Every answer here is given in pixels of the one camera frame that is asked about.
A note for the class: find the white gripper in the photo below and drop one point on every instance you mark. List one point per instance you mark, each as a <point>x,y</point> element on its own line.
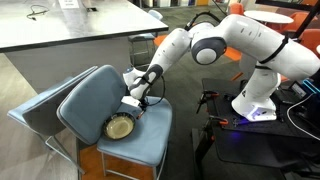
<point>131,77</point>

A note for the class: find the orange and black pen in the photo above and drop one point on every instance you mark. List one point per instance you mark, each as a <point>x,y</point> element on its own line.
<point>140,114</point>

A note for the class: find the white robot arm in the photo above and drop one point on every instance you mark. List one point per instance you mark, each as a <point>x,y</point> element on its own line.
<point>265,53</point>

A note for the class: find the black rimmed beige bowl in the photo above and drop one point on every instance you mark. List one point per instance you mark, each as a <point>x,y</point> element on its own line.
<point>119,125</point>

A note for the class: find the blue padded chair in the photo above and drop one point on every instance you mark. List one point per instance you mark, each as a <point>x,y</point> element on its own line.
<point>96,98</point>

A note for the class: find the grey counter table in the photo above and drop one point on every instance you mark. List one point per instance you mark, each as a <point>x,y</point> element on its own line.
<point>46,43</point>

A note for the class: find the white paper sign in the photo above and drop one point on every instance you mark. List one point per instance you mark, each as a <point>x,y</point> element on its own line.
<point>68,4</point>

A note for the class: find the orange armchair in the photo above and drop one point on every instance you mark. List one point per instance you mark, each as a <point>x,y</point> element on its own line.
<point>310,38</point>
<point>236,8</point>

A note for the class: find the round white table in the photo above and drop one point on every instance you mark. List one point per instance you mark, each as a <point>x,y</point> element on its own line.
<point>269,17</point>

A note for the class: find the black robot cart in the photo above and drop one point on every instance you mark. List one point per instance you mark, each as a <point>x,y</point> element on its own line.
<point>274,144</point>

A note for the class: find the orange armchair right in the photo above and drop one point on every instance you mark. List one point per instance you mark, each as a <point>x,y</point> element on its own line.
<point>310,38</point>

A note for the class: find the orange handled clamp upper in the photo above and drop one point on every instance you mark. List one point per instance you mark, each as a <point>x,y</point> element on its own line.
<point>206,94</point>

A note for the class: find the orange handled clamp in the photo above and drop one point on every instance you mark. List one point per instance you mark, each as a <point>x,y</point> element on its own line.
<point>206,94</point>
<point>221,121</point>

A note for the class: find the orange handled clamp lower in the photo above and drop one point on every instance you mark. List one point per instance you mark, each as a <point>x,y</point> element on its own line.
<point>221,121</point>

